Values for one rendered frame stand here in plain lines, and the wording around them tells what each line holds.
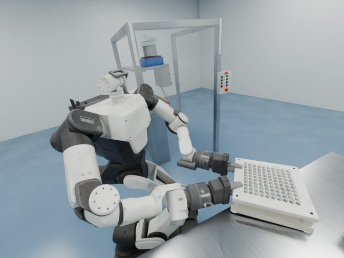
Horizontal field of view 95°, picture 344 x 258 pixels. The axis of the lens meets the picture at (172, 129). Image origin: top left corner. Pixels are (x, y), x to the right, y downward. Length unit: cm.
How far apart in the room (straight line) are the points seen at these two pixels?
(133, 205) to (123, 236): 84
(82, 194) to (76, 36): 463
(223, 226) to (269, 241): 14
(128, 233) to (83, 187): 89
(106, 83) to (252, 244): 75
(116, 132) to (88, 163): 19
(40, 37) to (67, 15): 78
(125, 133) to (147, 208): 30
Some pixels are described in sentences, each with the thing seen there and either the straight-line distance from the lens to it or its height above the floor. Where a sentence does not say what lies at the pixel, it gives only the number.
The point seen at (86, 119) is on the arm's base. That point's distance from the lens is 62.
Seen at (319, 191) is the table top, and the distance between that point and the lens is 90.
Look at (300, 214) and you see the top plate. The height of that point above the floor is 95.
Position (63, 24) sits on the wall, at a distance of 498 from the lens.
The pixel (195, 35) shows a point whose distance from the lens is 188.
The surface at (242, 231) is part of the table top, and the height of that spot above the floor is 88.
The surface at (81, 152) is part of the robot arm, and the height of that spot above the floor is 120.
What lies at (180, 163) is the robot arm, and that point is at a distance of 80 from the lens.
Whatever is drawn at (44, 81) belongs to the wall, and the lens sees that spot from 494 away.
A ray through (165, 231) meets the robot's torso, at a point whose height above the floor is 35.
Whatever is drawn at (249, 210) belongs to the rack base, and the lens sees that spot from 69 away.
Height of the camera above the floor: 144
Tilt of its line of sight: 26 degrees down
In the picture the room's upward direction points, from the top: 7 degrees counter-clockwise
